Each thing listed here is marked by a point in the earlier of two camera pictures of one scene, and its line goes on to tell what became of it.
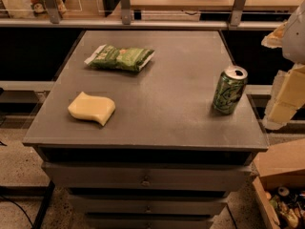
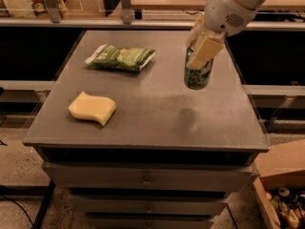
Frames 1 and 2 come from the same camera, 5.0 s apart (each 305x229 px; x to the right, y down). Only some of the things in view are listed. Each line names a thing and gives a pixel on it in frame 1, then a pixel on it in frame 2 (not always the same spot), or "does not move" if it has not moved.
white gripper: x=294 y=37 → x=226 y=15
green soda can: x=229 y=90 → x=193 y=77
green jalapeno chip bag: x=130 y=58 does not move
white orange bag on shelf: x=29 y=1 does not move
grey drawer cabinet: x=149 y=129 does not move
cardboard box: x=281 y=182 does not move
